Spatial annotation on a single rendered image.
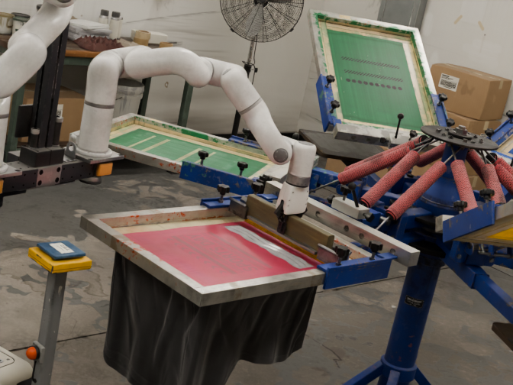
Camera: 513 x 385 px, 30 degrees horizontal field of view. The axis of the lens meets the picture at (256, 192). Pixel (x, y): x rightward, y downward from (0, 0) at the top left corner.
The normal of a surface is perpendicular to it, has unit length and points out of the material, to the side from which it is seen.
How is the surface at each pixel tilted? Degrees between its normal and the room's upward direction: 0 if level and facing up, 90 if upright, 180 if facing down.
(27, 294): 0
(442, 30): 90
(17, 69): 91
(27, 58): 87
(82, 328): 0
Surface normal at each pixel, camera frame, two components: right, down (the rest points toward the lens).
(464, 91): -0.62, 0.08
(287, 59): 0.66, 0.34
